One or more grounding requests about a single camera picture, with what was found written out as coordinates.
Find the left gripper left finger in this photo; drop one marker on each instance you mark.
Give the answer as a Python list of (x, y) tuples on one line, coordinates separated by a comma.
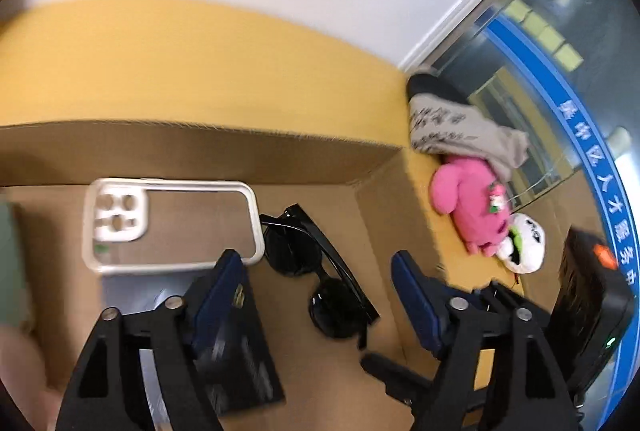
[(107, 390)]

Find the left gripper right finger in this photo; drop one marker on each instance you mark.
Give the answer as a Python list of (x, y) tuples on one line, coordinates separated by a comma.
[(526, 390)]

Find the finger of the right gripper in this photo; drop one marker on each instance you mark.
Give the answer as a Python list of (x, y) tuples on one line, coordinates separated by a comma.
[(400, 383)]

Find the blue pink green plush toy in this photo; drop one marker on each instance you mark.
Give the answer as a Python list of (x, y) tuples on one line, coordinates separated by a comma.
[(23, 373)]

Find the black sunglasses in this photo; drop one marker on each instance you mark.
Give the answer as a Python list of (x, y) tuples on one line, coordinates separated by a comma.
[(295, 246)]

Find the black charger box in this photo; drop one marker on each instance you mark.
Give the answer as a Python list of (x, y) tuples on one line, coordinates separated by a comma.
[(236, 367)]

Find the white clear phone case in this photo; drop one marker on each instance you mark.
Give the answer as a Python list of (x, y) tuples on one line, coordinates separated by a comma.
[(153, 226)]

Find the white panda plush toy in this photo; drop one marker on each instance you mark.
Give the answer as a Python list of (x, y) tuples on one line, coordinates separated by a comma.
[(522, 251)]

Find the brown cardboard box tray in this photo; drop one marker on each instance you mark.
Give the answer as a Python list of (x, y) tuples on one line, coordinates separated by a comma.
[(371, 200)]

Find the grey printed cloth bag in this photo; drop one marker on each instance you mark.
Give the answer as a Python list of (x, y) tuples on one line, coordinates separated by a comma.
[(442, 121)]

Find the yellow sticky notes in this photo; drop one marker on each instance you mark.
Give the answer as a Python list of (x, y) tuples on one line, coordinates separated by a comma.
[(544, 34)]

